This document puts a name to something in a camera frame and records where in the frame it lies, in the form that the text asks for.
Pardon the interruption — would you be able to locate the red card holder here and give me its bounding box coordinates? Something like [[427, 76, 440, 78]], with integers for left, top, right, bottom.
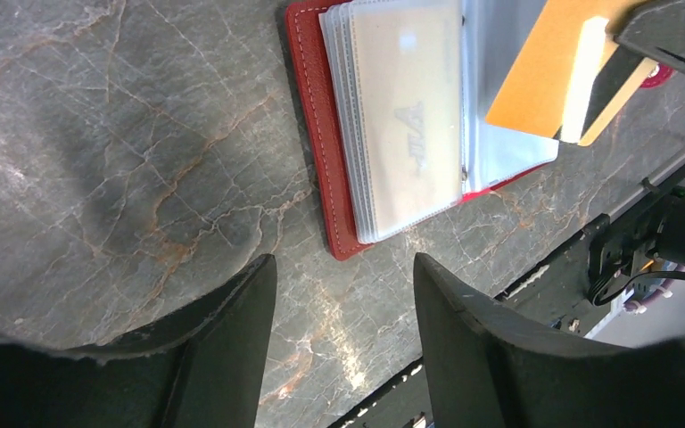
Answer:
[[285, 1, 673, 260]]

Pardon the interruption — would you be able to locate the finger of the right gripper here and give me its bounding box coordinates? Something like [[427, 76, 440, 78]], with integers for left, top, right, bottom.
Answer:
[[615, 1, 685, 75]]

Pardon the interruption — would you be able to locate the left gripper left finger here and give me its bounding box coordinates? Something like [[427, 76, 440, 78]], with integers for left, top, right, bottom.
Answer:
[[0, 254, 277, 427]]

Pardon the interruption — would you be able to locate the yellow credit card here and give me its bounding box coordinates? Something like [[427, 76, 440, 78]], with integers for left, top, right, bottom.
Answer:
[[350, 1, 463, 243], [477, 1, 658, 146]]

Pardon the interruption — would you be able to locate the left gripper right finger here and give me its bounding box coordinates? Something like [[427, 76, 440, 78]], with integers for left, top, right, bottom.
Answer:
[[413, 253, 685, 427]]

